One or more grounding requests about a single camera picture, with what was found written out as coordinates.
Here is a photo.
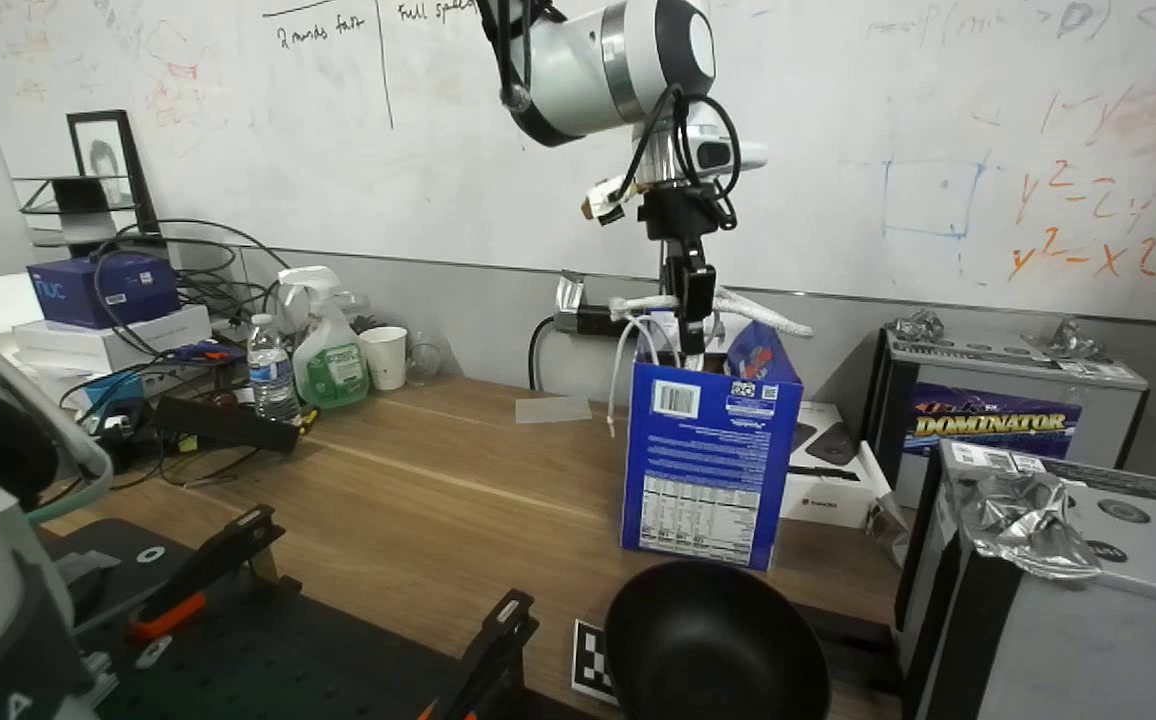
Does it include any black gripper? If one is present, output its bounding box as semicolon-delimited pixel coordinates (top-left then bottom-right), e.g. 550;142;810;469
635;180;741;362

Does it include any blue cardboard box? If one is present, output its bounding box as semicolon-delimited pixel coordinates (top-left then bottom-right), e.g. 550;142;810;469
620;314;810;574

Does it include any flat white cardboard box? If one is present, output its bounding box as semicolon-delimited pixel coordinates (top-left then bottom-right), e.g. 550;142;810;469
779;395;902;536

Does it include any dark blue box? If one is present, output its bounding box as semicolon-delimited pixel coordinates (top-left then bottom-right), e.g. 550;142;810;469
28;252;186;332

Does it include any white box stack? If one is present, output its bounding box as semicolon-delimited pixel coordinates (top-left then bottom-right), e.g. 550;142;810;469
0;299;213;390

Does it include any black power strip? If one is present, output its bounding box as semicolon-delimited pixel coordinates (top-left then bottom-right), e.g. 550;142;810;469
550;272;631;340

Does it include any small crumpled foil piece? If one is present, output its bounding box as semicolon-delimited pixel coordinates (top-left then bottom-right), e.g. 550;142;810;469
887;310;954;350
1019;314;1113;370

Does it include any white paper cup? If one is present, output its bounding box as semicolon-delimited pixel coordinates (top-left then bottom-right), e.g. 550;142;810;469
358;325;418;399

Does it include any grey battery with Dominator label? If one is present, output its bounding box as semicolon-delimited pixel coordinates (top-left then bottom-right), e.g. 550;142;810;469
864;314;1151;516

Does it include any black round bowl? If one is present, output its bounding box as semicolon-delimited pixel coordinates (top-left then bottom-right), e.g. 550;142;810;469
599;556;835;720

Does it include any black white fiducial tag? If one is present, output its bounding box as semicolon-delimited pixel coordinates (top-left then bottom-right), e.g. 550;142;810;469
570;615;624;708

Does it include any green spray bottle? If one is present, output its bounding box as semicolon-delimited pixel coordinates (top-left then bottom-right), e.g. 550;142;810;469
272;265;376;414

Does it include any large crumpled foil sheet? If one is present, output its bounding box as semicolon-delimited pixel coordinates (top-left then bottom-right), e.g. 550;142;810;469
960;465;1099;587

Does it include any plain black clamp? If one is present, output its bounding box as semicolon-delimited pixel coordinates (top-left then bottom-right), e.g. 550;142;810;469
419;587;539;720

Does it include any clear plastic water bottle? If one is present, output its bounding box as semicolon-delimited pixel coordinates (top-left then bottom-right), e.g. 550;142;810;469
244;310;300;426

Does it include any long black bar tool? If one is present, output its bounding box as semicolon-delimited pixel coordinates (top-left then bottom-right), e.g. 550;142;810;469
131;395;308;461

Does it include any large plain grey battery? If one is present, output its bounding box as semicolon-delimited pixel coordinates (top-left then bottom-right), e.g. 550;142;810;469
895;437;1156;720

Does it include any black metal stand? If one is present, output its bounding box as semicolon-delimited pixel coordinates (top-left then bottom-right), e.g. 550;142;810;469
16;170;122;265

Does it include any black power cable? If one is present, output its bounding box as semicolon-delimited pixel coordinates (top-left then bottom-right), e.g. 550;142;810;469
526;310;570;399

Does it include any white wall whiteboard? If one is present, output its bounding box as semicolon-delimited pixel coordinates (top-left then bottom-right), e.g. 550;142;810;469
0;0;1156;332

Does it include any black cable bundle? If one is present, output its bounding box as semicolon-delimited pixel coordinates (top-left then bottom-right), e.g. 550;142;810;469
89;217;291;362

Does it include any black clamp with orange handle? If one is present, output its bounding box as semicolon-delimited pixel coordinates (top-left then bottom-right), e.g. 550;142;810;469
72;500;288;652

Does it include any teal cable coil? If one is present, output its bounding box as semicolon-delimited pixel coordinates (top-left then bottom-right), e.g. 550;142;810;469
61;368;153;433

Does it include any black picture frame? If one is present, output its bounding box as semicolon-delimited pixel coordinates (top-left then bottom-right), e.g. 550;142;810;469
63;108;165;243

